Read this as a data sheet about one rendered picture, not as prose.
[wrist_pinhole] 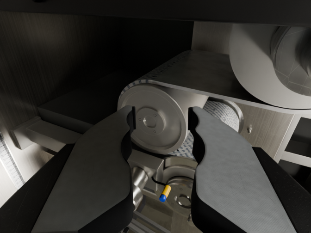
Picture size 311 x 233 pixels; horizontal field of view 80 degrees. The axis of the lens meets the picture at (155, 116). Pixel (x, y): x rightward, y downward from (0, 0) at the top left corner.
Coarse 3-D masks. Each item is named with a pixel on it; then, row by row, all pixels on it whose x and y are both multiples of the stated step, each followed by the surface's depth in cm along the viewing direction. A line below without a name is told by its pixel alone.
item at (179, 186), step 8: (176, 176) 31; (184, 176) 30; (168, 184) 31; (176, 184) 30; (184, 184) 29; (192, 184) 29; (176, 192) 30; (184, 192) 30; (168, 200) 32; (176, 200) 32; (184, 200) 30; (176, 208) 32; (184, 208) 31
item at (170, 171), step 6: (168, 168) 31; (174, 168) 30; (180, 168) 30; (186, 168) 29; (192, 168) 29; (168, 174) 32; (174, 174) 31; (180, 174) 30; (186, 174) 30; (192, 174) 29; (162, 180) 33; (162, 186) 34
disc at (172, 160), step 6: (168, 156) 31; (174, 156) 30; (180, 156) 29; (168, 162) 31; (174, 162) 30; (180, 162) 30; (186, 162) 29; (192, 162) 29; (156, 192) 36; (168, 204) 36; (174, 210) 36; (186, 216) 36
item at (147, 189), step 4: (132, 144) 52; (132, 148) 50; (136, 148) 50; (140, 148) 50; (144, 152) 49; (148, 152) 49; (156, 156) 48; (160, 156) 48; (164, 156) 48; (144, 188) 39; (148, 188) 39; (152, 192) 39
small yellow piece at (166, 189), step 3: (153, 177) 29; (153, 180) 28; (156, 183) 28; (159, 183) 27; (162, 183) 27; (165, 186) 25; (168, 186) 25; (165, 189) 25; (168, 189) 25; (162, 192) 25; (165, 192) 24; (168, 192) 25; (162, 195) 24; (165, 195) 24; (159, 198) 24; (162, 198) 24; (165, 198) 24; (162, 201) 24
